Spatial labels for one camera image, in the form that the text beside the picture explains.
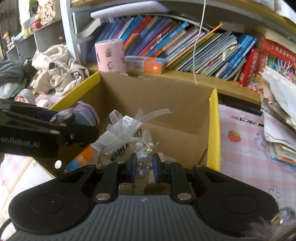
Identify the red dictionaries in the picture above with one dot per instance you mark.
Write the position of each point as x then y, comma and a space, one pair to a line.
268, 53

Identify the grey toy car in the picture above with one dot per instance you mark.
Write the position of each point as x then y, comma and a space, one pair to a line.
85, 114

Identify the beige crumpled hoodie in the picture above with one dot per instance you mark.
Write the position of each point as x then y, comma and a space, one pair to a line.
57, 70

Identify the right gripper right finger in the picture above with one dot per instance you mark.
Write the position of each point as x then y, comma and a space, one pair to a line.
174, 174

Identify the row of leaning books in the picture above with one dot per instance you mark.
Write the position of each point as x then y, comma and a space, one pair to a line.
183, 44

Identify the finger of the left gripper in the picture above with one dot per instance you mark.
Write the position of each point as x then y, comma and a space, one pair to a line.
69, 134
62, 115

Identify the pink cylindrical canister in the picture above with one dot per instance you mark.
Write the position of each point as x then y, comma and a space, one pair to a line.
110, 56

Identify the usmile box on shelf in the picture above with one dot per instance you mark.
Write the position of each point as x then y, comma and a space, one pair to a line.
145, 64

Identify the pig character standee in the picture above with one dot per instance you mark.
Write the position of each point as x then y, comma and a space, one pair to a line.
46, 11

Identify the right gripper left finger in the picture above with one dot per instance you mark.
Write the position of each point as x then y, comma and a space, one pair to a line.
115, 174

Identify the pink plush pig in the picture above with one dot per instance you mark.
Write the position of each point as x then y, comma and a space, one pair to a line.
26, 96

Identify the usmile toothbrush box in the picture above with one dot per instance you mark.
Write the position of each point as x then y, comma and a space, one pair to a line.
114, 145

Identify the pink white desk mat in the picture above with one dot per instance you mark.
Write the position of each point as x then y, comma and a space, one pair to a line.
182, 135

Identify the stack of loose papers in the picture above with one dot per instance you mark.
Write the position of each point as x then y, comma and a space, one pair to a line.
278, 112

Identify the white desk lamp bar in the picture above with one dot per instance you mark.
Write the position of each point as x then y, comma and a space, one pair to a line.
136, 8

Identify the grey folded sweater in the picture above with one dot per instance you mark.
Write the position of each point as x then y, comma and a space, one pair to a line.
11, 71

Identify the pearl ribbon hair accessory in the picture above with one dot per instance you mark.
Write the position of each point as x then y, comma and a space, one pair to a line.
143, 146

